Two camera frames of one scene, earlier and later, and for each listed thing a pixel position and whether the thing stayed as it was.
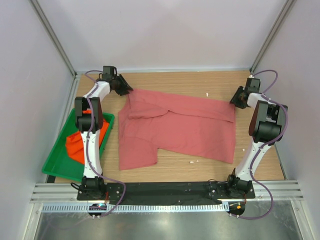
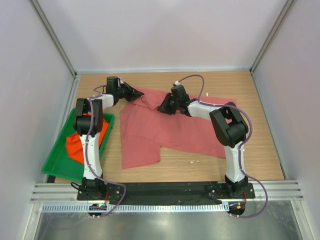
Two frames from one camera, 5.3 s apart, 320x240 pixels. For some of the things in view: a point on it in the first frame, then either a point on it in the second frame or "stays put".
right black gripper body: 236,99 -> 170,105
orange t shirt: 74,144 stays put
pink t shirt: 200,127 stays put
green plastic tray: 58,163 stays put
